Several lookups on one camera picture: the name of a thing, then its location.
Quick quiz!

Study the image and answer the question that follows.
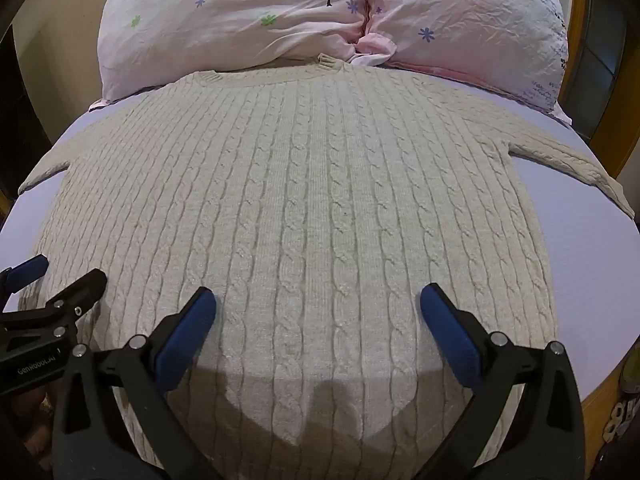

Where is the wooden bed frame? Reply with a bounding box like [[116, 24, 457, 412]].
[[570, 0, 640, 441]]

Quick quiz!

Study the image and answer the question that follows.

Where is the pink floral pillow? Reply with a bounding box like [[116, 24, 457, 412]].
[[96, 0, 373, 102], [350, 0, 571, 113]]

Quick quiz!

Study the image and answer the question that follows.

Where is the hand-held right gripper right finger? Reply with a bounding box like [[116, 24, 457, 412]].
[[415, 283, 586, 480]]

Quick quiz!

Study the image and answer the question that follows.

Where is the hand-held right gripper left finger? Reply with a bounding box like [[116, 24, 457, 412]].
[[52, 286, 221, 480]]

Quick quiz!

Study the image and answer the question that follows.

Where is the cream cable-knit sweater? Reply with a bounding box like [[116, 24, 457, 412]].
[[18, 53, 636, 480]]

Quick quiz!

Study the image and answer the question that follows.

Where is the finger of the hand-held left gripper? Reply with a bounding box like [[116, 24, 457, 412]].
[[0, 254, 50, 293], [0, 269, 108, 345]]

